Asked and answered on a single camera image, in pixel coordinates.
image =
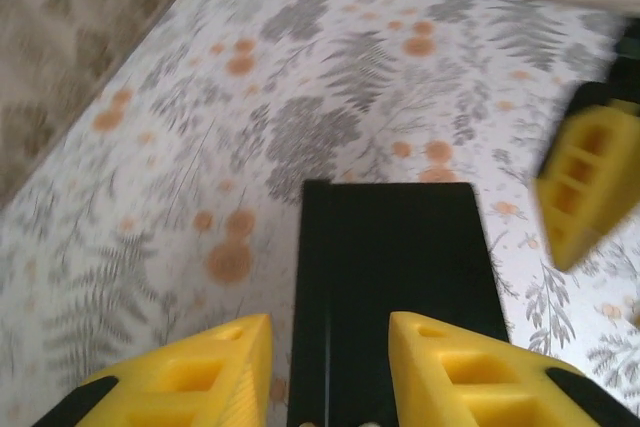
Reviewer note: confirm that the black box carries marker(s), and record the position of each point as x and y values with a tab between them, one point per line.
395	247

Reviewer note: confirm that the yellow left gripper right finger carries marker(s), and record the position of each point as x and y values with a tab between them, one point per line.
480	382

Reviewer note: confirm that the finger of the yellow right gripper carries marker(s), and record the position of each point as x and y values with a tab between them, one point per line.
585	187

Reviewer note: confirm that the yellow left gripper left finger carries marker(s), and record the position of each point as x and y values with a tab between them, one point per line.
190	382

